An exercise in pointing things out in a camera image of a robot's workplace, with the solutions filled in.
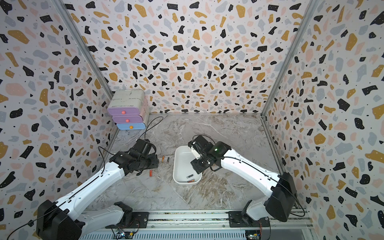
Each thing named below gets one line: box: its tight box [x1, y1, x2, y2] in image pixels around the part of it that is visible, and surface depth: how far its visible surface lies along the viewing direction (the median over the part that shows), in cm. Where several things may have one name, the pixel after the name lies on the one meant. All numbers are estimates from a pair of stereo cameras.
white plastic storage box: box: [173, 145, 203, 186], surface depth 90 cm
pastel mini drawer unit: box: [107, 89, 150, 130], surface depth 103 cm
